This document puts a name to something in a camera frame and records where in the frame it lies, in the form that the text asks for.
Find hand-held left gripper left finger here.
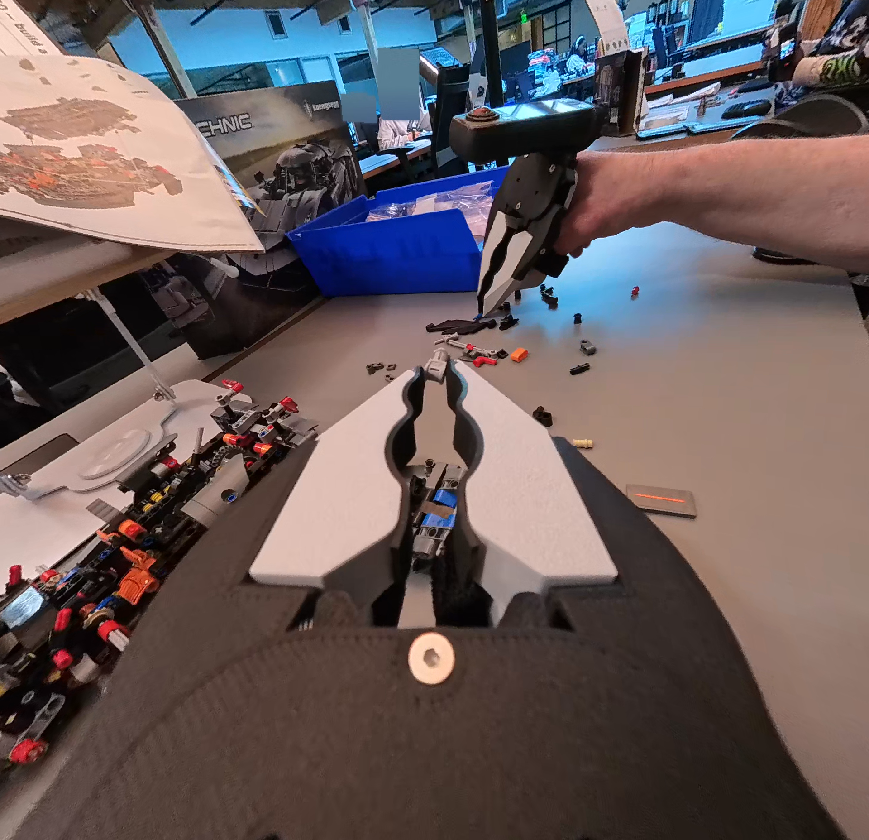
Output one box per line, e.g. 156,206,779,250
248,368,427,627

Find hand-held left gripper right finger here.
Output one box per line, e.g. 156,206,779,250
444,361,619,627

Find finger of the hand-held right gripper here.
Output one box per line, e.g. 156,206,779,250
491,230,545,312
477,211,517,316

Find lego sub-assembly with blue parts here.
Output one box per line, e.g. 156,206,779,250
406,456,469,576

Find grey and red lego rods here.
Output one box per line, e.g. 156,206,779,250
444,334,509,367

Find scattered small black lego pieces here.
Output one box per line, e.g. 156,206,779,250
499,283,592,428

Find large lego vehicle chassis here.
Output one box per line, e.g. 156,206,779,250
0,380,320,766

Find dark printed lego box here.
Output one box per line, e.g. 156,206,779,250
139,79,368,362

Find lego instruction booklet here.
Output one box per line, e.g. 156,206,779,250
0,0,266,255

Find person's right hand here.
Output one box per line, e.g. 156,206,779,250
553,149,664,260

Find clear plastic parts bags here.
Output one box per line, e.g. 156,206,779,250
367,181,497,240

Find dark cardboard box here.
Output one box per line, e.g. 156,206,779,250
592,47,649,136

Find blue plastic bin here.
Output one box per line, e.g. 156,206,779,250
285,166,511,299

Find dark grey tile orange stripe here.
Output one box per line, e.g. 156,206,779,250
626,485,698,519

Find wooden office desk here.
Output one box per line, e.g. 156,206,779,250
638,42,782,141

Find grey office chair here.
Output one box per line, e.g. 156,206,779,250
730,93,869,141

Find white metal book stand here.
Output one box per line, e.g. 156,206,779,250
0,229,253,579

